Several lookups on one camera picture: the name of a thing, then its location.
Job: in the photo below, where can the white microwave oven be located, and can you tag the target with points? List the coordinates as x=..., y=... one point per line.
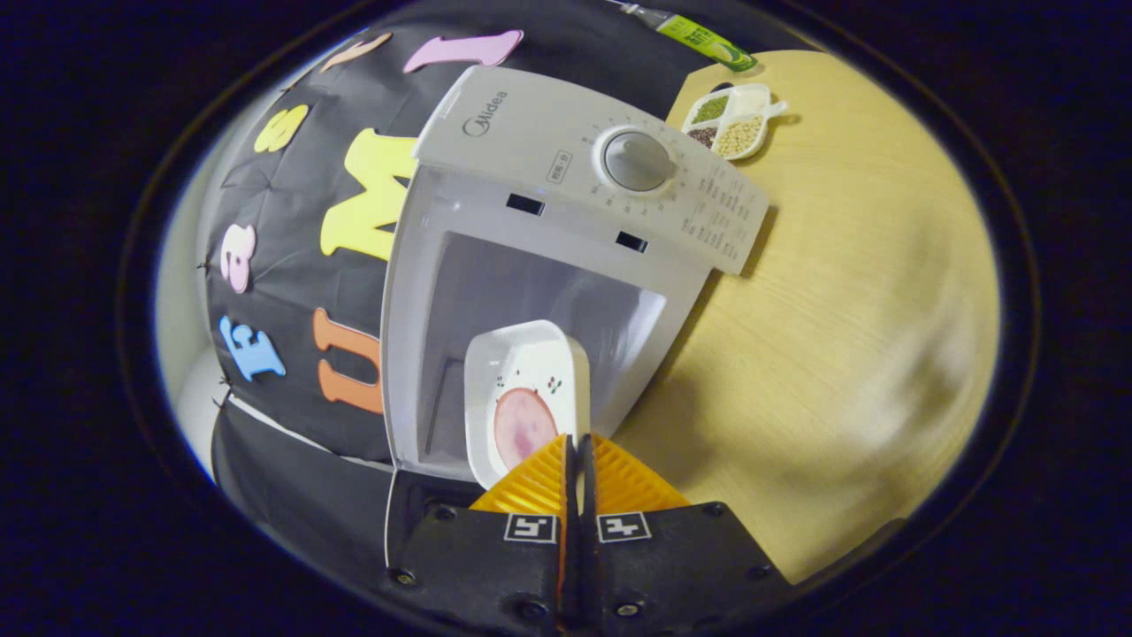
x=548, y=133

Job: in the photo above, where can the green drink bottle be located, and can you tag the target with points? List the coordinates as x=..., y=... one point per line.
x=699, y=35

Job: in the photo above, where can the pink ham slice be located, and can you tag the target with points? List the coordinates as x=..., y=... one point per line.
x=523, y=429

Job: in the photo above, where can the white divided dish of beans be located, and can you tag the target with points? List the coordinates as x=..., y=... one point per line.
x=747, y=106

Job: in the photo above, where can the white rectangular plate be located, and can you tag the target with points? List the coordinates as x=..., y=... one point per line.
x=531, y=354

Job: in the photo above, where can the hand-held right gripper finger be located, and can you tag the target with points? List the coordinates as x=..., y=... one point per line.
x=587, y=566
x=568, y=566

